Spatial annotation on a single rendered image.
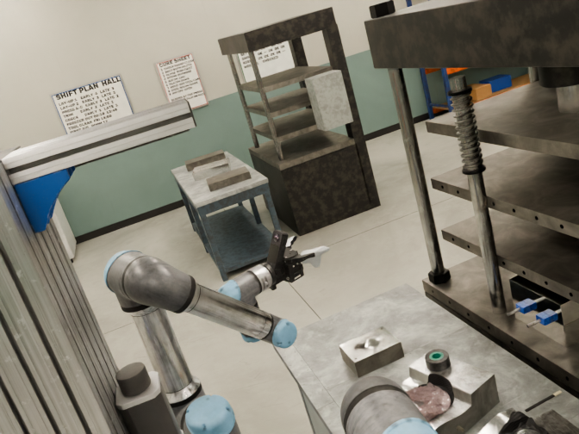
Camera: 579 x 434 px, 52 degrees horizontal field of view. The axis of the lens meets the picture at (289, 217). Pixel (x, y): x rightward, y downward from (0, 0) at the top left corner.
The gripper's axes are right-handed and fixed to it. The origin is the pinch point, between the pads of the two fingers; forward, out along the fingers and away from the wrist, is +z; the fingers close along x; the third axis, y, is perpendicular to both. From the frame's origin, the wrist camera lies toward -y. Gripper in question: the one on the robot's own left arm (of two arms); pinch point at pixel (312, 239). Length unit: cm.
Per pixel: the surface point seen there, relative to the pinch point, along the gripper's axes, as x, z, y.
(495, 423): 58, 6, 45
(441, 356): 28, 22, 48
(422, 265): -136, 215, 165
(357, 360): -5, 14, 60
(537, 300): 37, 68, 48
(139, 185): -613, 207, 182
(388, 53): -31, 80, -37
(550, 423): 66, 20, 51
